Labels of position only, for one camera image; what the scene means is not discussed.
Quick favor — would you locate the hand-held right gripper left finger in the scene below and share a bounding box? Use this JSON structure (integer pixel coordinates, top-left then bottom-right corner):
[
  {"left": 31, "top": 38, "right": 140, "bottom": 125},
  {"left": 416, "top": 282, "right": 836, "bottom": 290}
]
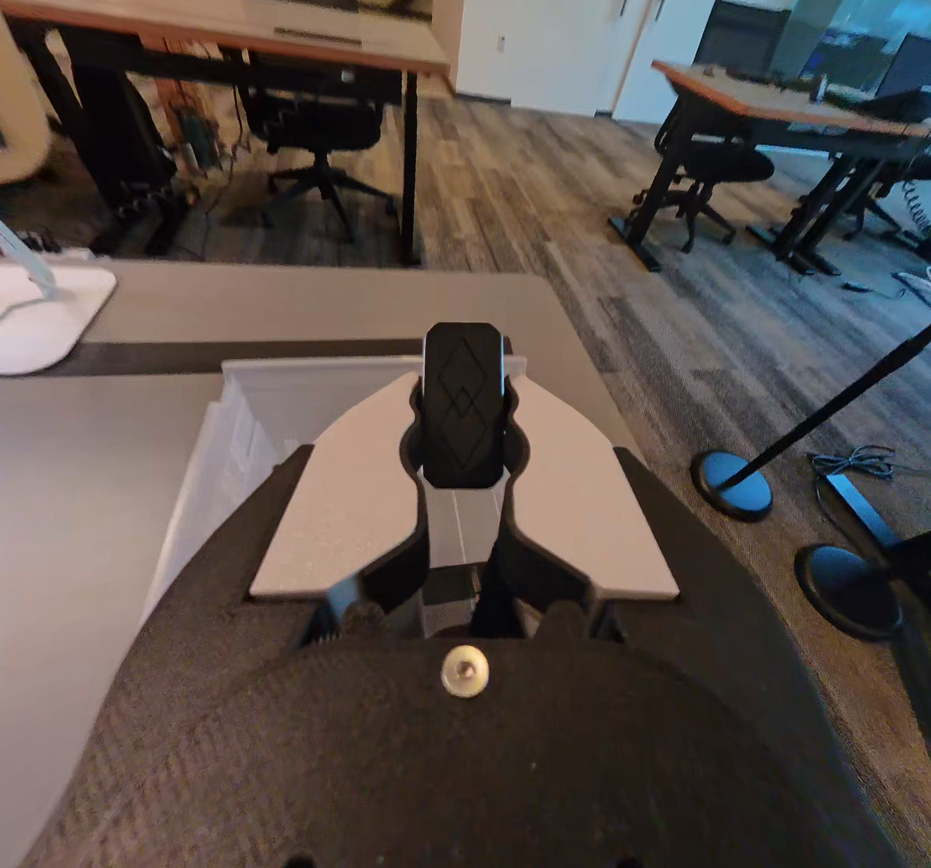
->
[{"left": 249, "top": 372, "right": 430, "bottom": 611}]

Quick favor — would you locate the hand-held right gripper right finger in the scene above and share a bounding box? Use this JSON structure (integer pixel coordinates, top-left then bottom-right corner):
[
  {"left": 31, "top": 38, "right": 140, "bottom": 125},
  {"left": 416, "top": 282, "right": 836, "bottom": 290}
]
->
[{"left": 498, "top": 375, "right": 682, "bottom": 622}]

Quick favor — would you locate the clear plastic bin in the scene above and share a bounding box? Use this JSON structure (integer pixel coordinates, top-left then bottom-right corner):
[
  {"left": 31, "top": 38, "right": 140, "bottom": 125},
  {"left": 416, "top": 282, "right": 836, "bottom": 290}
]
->
[{"left": 142, "top": 355, "right": 528, "bottom": 622}]

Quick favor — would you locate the black round-base stand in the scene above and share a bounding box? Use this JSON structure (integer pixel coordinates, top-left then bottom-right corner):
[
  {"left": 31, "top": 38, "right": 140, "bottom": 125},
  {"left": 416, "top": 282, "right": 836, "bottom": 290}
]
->
[{"left": 691, "top": 326, "right": 931, "bottom": 522}]

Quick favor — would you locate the black round stand base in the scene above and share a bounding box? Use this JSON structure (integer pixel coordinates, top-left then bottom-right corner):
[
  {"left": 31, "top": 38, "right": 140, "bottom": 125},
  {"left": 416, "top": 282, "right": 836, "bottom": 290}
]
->
[{"left": 795, "top": 544, "right": 906, "bottom": 640}]

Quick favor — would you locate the black office chair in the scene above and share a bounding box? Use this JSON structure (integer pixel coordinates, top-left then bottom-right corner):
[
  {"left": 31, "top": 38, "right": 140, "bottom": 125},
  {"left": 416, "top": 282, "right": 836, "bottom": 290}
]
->
[
  {"left": 631, "top": 0, "right": 794, "bottom": 256},
  {"left": 844, "top": 32, "right": 931, "bottom": 243},
  {"left": 231, "top": 0, "right": 402, "bottom": 243}
]

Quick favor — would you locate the wooden desk with black legs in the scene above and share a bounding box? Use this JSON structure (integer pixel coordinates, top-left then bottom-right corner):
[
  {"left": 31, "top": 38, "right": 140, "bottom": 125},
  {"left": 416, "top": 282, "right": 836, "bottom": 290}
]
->
[{"left": 610, "top": 59, "right": 931, "bottom": 276}]

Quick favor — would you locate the black floor cable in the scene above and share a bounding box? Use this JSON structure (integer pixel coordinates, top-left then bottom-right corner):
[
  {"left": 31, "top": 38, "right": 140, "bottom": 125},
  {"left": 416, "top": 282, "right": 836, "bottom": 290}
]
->
[{"left": 809, "top": 446, "right": 897, "bottom": 480}]

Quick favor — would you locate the coiled black cable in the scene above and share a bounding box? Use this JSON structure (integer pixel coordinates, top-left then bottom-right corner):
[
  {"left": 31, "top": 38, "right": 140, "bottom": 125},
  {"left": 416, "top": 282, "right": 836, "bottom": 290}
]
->
[{"left": 902, "top": 177, "right": 931, "bottom": 236}]

